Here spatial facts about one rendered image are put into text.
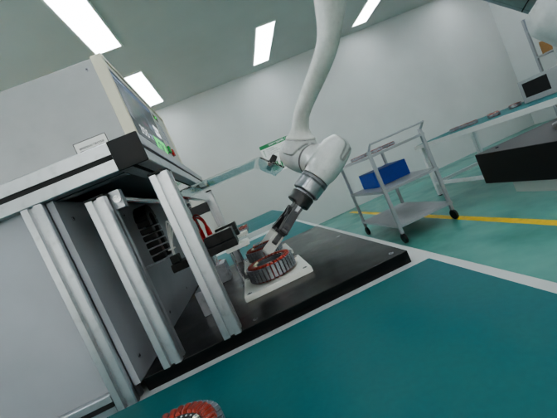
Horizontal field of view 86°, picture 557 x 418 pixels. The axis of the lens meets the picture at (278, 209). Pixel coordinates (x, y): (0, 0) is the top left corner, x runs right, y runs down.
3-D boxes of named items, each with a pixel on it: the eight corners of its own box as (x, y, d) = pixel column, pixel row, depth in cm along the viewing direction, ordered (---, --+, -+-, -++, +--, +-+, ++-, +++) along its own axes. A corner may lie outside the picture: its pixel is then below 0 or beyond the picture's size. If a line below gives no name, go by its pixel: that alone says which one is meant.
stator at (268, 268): (295, 258, 74) (289, 244, 74) (298, 269, 63) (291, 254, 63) (254, 276, 74) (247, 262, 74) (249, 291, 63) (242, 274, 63)
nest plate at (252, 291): (300, 258, 77) (297, 254, 77) (313, 271, 62) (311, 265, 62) (245, 284, 75) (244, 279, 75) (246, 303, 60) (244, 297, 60)
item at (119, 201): (192, 206, 108) (188, 198, 108) (124, 206, 47) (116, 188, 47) (187, 207, 108) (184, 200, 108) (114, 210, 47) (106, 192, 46)
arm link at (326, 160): (335, 192, 93) (310, 183, 104) (363, 152, 94) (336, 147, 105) (315, 172, 87) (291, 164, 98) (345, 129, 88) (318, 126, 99)
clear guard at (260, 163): (276, 175, 113) (269, 161, 113) (284, 167, 89) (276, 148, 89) (195, 211, 110) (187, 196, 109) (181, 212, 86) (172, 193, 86)
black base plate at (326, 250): (318, 230, 115) (316, 226, 115) (412, 261, 51) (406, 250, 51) (203, 284, 110) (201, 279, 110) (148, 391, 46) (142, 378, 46)
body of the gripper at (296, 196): (317, 201, 90) (299, 226, 90) (311, 201, 99) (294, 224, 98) (297, 186, 89) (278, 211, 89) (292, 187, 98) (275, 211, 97)
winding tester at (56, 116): (188, 176, 100) (162, 119, 99) (147, 153, 57) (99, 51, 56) (75, 225, 96) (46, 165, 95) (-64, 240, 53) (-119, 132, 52)
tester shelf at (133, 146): (205, 187, 112) (201, 176, 112) (148, 158, 44) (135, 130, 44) (90, 237, 107) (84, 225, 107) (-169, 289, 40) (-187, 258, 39)
